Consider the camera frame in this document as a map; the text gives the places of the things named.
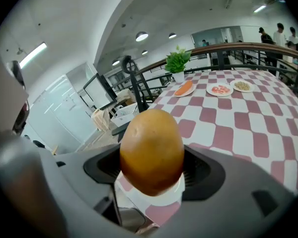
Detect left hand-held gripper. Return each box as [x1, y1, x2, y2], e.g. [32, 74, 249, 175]
[0, 50, 30, 136]

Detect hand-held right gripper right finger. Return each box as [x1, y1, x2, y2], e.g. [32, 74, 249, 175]
[151, 145, 296, 238]

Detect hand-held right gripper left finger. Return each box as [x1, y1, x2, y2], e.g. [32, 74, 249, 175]
[38, 144, 149, 238]

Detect plate with orange fruit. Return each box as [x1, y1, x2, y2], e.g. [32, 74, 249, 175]
[121, 174, 186, 207]

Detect brown potato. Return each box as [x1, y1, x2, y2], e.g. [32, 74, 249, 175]
[119, 109, 185, 197]

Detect small white plate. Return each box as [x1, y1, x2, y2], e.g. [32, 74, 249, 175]
[206, 82, 234, 97]
[173, 82, 197, 98]
[229, 79, 255, 93]

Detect frosted glass partition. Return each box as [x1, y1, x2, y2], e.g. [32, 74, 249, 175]
[27, 62, 99, 155]

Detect pink checkered tablecloth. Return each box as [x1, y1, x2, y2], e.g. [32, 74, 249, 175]
[114, 69, 298, 229]

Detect white perforated plastic basket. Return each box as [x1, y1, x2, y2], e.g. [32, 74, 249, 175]
[110, 102, 140, 128]

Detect black framed white board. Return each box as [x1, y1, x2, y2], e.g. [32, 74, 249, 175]
[82, 72, 118, 111]

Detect black high-back office chair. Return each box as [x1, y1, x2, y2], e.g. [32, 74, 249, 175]
[111, 55, 155, 143]

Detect red sliced food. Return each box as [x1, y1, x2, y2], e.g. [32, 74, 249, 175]
[211, 85, 231, 94]

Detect brown grain food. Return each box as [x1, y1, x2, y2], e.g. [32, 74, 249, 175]
[234, 81, 251, 91]

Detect orange carrot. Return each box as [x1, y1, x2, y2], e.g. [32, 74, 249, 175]
[175, 80, 194, 96]

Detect green potted plant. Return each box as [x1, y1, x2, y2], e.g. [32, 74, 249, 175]
[164, 45, 192, 83]

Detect brown handrail black railing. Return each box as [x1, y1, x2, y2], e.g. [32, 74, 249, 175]
[99, 42, 298, 101]

